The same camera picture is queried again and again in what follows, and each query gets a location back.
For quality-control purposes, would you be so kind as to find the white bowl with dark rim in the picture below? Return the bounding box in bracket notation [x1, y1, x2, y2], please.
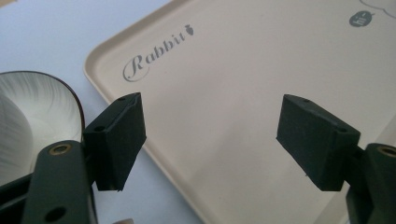
[0, 70, 86, 188]

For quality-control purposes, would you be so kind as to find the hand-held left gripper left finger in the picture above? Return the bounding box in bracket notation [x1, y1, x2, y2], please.
[82, 91, 148, 192]

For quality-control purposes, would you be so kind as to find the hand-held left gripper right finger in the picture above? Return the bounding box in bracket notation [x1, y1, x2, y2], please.
[276, 93, 362, 192]

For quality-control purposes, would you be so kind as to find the beige plastic tray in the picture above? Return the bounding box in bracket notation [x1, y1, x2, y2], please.
[83, 0, 396, 224]

